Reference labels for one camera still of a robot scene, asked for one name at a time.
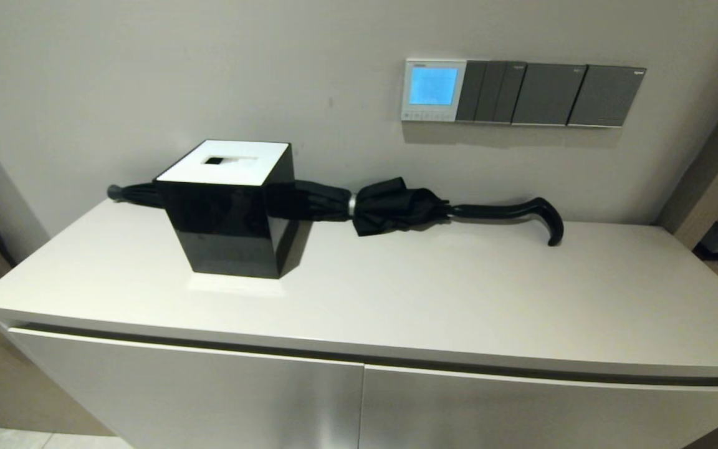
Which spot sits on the white wall thermostat panel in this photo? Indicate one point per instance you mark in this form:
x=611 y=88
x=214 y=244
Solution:
x=434 y=87

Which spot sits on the black folded umbrella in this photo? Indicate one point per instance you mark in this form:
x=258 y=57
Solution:
x=328 y=199

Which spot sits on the white cabinet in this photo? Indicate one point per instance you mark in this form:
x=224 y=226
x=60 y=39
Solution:
x=459 y=299

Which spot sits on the black tissue box white lid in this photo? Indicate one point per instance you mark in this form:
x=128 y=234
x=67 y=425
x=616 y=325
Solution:
x=228 y=224

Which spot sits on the white cabinet door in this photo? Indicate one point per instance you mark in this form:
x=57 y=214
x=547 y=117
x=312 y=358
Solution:
x=521 y=411
x=178 y=399

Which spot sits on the grey triple wall switch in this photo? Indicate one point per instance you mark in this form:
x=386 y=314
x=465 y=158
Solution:
x=490 y=90

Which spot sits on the grey single wall switch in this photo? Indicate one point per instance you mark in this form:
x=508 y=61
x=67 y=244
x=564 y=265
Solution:
x=605 y=96
x=549 y=93

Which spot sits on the brown wooden door frame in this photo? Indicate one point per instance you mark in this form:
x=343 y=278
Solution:
x=714 y=174

